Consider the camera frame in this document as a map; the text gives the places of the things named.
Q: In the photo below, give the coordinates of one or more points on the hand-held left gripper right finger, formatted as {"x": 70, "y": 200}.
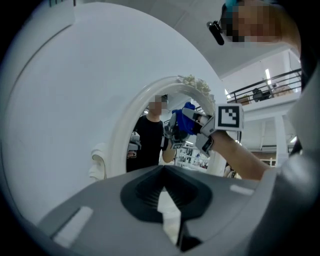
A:
{"x": 225, "y": 207}

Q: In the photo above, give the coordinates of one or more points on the black balcony railing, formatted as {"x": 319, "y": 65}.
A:
{"x": 287, "y": 74}

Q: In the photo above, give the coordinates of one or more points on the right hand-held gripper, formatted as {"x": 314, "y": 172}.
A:
{"x": 230, "y": 117}

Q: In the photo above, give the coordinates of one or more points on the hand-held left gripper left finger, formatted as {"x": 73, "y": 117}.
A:
{"x": 100, "y": 212}

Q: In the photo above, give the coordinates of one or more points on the white framed round mirror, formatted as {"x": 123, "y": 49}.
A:
{"x": 125, "y": 112}

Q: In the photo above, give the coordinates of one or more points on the black head-mounted camera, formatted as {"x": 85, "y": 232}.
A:
{"x": 217, "y": 33}

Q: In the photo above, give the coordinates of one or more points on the blue cloth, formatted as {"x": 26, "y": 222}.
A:
{"x": 185, "y": 122}

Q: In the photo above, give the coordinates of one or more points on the white dressing table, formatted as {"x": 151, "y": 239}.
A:
{"x": 170, "y": 225}

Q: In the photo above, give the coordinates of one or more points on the teal hair cap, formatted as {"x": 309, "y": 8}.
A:
{"x": 230, "y": 2}

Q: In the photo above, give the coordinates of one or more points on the person's head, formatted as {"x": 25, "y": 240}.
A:
{"x": 262, "y": 20}

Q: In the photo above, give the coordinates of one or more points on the person's right forearm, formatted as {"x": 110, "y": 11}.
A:
{"x": 240, "y": 155}

